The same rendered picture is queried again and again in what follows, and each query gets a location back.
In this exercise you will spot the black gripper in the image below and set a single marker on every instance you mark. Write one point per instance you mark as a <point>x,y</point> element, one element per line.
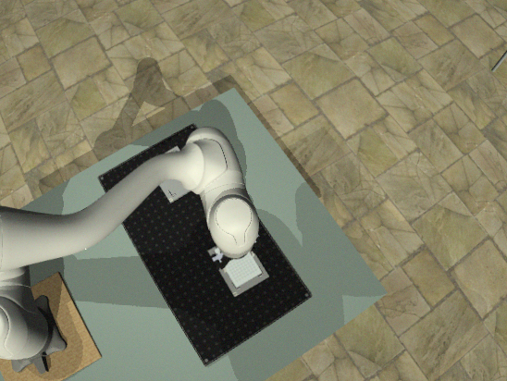
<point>221,260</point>

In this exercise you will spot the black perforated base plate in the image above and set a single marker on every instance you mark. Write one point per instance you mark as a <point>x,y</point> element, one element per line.
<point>172,240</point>

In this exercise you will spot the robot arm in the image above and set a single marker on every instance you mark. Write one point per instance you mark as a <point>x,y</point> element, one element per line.
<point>206,165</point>

